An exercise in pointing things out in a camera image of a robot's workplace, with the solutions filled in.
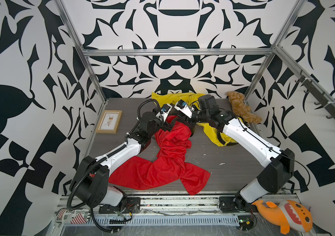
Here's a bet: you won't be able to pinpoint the red trousers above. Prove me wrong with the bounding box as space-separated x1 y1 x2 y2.
109 122 210 195

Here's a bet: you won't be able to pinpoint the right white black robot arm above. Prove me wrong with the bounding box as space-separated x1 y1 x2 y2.
174 95 294 204

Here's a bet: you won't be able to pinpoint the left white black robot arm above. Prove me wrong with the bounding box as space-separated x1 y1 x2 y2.
67 108 172 210

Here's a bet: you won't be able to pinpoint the yellow trousers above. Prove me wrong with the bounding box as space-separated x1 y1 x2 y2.
151 92 222 147

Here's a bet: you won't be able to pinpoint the black belt on yellow trousers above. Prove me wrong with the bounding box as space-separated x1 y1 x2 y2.
216 130 238 146

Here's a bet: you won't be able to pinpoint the brown teddy bear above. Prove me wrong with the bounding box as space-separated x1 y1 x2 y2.
226 91 262 124

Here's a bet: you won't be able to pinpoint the wooden framed picture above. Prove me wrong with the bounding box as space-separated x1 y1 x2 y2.
96 110 123 134

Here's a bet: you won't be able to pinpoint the small green circuit board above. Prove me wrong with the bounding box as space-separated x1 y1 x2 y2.
237 216 254 231

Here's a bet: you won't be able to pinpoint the orange shark plush toy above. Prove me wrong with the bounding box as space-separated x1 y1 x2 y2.
252 200 313 235

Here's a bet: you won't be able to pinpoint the red white printed box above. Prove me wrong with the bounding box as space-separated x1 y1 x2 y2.
56 208 90 224

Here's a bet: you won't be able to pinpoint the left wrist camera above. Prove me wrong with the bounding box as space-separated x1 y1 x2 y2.
156 104 172 123

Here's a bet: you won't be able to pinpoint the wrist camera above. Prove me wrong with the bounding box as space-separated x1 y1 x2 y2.
174 99 193 118
156 104 172 123

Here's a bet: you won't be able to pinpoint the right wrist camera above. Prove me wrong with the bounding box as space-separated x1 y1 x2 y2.
174 99 193 118

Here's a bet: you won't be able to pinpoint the white cable duct strip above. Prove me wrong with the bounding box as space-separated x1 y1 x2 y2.
96 215 239 227

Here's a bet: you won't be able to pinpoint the left black corrugated cable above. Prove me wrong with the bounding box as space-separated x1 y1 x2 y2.
66 98 162 210

